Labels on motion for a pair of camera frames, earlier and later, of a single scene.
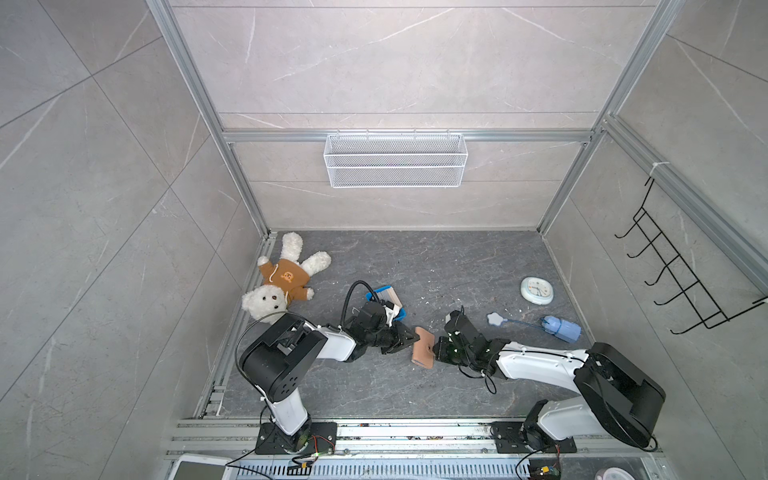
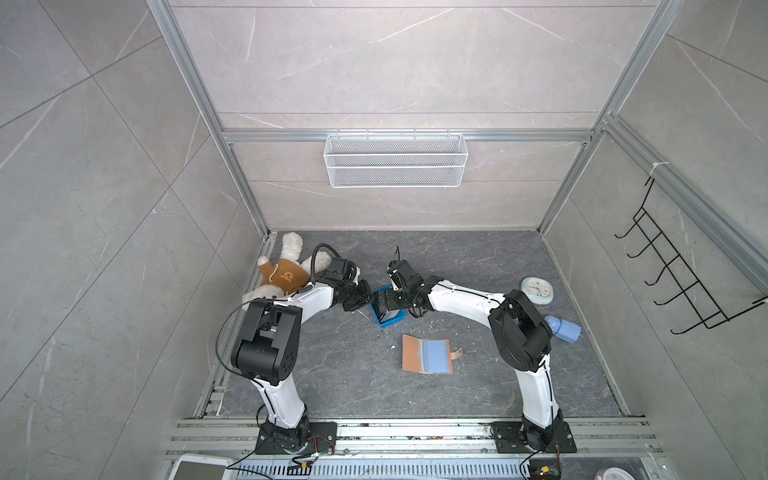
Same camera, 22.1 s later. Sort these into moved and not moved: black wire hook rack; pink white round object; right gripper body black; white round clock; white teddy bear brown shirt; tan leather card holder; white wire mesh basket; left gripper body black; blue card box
Moved: right gripper body black; tan leather card holder; left gripper body black
Not moved: black wire hook rack; blue card box; white wire mesh basket; white teddy bear brown shirt; white round clock; pink white round object
